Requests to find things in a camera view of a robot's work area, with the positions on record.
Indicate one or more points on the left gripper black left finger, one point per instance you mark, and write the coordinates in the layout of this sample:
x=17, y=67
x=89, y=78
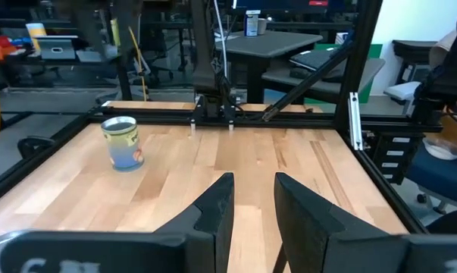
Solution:
x=213, y=212

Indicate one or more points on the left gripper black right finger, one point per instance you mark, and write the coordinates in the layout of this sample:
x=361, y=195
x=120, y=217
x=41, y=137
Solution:
x=307, y=220

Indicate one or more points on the tall peaches label can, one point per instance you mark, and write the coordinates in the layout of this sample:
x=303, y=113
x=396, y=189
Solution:
x=123, y=146

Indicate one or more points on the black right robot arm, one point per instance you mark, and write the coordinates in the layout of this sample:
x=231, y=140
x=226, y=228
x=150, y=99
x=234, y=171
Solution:
x=205, y=76

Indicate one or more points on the black drawer unit white labels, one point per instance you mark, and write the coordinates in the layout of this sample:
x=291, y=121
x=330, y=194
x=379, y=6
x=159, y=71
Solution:
x=395, y=159

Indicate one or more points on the dark gray lower desk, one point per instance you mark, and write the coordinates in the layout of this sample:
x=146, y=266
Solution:
x=326, y=85

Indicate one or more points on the dark gray desk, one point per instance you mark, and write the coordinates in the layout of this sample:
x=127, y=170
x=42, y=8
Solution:
x=273, y=43
x=326, y=85

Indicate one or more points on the blue office chair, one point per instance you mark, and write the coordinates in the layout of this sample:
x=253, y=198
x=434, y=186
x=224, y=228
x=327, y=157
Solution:
x=440, y=178

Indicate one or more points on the dark gray desk top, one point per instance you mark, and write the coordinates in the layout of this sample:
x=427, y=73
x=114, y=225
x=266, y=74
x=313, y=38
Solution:
x=273, y=43

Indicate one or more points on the black chair base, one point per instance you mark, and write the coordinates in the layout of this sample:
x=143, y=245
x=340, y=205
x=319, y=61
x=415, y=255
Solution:
x=35, y=146

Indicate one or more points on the gray mug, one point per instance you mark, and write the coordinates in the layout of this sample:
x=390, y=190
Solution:
x=263, y=26

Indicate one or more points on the blue white carton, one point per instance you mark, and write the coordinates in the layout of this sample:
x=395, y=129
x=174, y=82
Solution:
x=252, y=23

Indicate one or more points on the gray storage bin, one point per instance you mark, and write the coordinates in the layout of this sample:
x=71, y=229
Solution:
x=57, y=48

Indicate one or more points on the black table frame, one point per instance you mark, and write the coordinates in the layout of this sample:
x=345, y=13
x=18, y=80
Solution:
x=288, y=123

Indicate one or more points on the silver aluminium bracket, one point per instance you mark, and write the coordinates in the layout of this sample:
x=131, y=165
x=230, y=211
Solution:
x=355, y=121

